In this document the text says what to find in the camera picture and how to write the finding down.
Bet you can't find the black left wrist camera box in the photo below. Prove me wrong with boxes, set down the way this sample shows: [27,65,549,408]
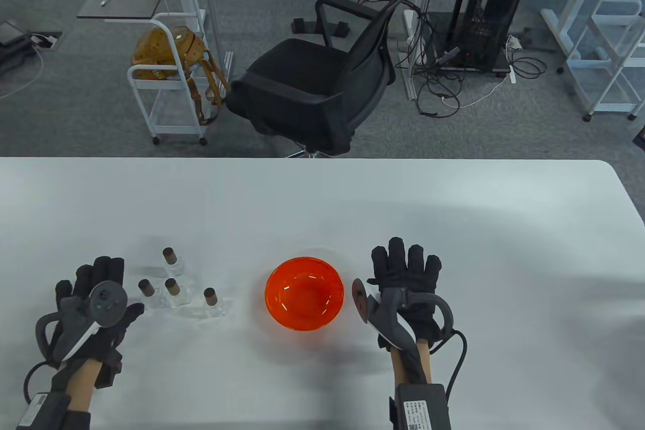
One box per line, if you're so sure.
[15,390,92,430]

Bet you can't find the person's left hand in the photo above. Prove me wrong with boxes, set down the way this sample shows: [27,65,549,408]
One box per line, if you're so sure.
[54,256,146,390]

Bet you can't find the dark grey hand controller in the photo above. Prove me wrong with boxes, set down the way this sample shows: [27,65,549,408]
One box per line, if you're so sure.
[351,278,455,356]
[34,280,127,369]

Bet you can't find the white metal cart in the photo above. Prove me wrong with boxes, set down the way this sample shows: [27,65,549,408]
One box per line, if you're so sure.
[127,11,210,146]

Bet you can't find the black office chair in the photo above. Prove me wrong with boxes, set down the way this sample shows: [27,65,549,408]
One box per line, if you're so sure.
[224,0,438,158]

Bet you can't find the person's left forearm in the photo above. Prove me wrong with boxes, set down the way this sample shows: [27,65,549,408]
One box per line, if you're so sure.
[63,357,99,413]

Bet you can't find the black glove cable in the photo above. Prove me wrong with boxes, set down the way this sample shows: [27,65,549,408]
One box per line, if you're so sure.
[23,358,61,398]
[428,329,469,395]

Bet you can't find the black computer tower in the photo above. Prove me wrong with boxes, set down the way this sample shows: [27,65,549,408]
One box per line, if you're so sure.
[461,0,531,70]

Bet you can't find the white desk leg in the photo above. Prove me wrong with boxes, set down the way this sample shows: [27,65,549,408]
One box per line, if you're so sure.
[402,0,441,100]

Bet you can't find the dark grey left hand controller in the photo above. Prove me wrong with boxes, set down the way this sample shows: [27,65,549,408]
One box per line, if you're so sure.
[34,280,127,369]

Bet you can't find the white metal trolley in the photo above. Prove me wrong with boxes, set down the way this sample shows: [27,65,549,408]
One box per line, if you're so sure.
[562,0,645,122]

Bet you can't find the brown leather bag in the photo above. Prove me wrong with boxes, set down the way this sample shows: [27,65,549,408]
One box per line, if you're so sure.
[132,26,230,127]

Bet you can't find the black right glove cable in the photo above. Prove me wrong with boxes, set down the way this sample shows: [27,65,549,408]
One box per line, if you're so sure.
[428,329,469,395]

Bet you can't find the white rack right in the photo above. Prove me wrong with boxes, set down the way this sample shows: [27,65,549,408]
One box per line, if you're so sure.
[540,0,623,75]

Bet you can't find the black left glove cable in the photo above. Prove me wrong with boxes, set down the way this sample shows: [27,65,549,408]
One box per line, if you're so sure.
[23,358,61,398]

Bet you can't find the clear glass perfume bottle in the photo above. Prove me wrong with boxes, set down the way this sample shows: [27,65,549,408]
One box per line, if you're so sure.
[164,278,192,307]
[138,279,164,310]
[161,247,186,277]
[194,287,227,319]

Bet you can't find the person's right forearm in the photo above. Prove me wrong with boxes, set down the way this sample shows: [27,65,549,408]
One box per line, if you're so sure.
[389,339,435,386]

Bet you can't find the dark grey right hand controller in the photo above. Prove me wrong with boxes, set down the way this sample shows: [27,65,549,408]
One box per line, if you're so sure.
[351,278,455,356]

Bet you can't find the floor socket box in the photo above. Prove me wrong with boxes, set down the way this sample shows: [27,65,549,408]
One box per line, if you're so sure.
[28,31,64,50]

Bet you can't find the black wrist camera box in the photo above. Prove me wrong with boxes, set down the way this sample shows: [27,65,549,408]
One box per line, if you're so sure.
[388,383,452,430]
[15,390,92,430]

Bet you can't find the person's right hand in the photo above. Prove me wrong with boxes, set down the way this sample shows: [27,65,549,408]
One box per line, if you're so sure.
[367,237,442,350]

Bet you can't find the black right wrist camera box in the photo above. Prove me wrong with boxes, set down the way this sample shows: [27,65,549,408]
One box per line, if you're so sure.
[388,383,452,430]

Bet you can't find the orange plastic bowl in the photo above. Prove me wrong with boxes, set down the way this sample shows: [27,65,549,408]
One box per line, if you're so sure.
[265,257,346,332]

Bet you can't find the dark top side table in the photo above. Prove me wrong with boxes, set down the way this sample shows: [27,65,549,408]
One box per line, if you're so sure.
[77,0,208,47]

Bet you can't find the bundle of black floor cables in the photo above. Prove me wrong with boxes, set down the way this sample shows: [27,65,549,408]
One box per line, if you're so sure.
[396,7,548,118]

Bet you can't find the black devices on floor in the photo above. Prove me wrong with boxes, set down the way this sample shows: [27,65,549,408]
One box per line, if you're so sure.
[0,19,32,75]

